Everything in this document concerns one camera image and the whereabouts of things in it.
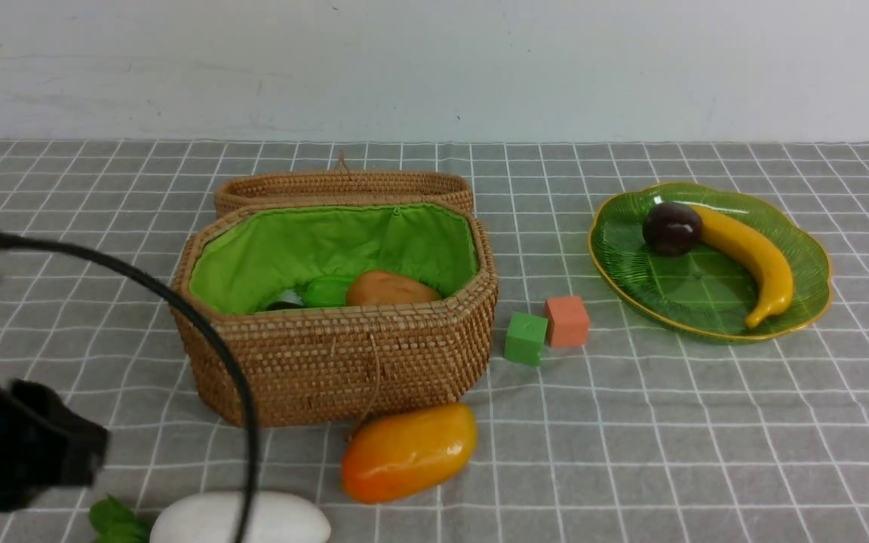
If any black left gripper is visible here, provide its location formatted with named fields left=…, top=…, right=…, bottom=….
left=0, top=379, right=109, bottom=513

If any white radish with leaves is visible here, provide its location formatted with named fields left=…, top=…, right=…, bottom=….
left=88, top=491, right=332, bottom=542

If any green toy pepper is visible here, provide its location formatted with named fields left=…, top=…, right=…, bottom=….
left=299, top=275, right=355, bottom=307

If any orange yellow toy mango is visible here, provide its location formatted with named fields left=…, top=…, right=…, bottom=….
left=341, top=403, right=478, bottom=505

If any brown toy potato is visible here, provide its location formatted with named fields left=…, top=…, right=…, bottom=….
left=345, top=269, right=442, bottom=306

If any dark purple toy plum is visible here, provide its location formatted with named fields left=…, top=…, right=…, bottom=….
left=642, top=201, right=703, bottom=257

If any purple toy eggplant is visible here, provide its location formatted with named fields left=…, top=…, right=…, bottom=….
left=263, top=300, right=305, bottom=312

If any woven wicker basket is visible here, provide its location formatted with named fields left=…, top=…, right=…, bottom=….
left=173, top=198, right=499, bottom=428

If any woven wicker basket lid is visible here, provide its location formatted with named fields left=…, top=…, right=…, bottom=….
left=213, top=159, right=474, bottom=216

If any green foam cube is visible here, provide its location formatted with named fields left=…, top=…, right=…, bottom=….
left=502, top=312, right=549, bottom=367

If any orange foam cube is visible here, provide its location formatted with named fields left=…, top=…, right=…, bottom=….
left=545, top=296, right=591, bottom=348

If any green glass leaf plate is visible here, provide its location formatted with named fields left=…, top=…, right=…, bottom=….
left=588, top=183, right=834, bottom=342

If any yellow toy banana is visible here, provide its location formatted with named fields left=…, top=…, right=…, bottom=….
left=689, top=204, right=794, bottom=330

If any grey checked tablecloth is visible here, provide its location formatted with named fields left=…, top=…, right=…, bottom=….
left=0, top=140, right=869, bottom=542

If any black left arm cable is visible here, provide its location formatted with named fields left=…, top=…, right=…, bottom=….
left=0, top=213, right=260, bottom=543

